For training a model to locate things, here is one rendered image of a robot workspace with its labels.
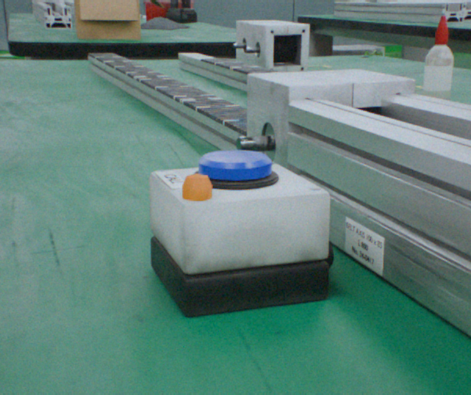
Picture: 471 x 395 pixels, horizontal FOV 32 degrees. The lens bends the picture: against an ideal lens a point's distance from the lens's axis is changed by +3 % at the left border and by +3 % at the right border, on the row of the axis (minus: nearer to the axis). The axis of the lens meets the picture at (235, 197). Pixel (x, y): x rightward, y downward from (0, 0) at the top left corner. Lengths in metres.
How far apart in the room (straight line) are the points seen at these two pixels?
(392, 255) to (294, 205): 0.07
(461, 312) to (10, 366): 0.21
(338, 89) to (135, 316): 0.25
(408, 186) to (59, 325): 0.19
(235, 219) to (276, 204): 0.02
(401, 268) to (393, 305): 0.02
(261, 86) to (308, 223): 0.23
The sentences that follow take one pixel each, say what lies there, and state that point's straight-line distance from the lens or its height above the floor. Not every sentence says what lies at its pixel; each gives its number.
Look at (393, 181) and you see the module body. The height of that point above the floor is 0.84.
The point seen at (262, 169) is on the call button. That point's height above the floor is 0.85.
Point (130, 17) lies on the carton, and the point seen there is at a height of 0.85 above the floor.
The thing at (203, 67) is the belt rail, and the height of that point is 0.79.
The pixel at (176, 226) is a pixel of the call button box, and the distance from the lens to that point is 0.40.
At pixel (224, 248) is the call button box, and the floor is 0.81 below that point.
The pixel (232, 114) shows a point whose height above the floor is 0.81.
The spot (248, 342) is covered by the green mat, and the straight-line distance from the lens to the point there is 0.38.
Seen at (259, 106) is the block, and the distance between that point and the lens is 0.62.
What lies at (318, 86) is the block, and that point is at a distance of 0.57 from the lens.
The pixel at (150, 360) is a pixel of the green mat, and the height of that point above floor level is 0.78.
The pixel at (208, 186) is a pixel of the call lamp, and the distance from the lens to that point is 0.39.
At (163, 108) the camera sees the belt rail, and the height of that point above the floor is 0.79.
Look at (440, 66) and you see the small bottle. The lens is 1.19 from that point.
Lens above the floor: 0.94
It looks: 15 degrees down
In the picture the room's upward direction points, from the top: straight up
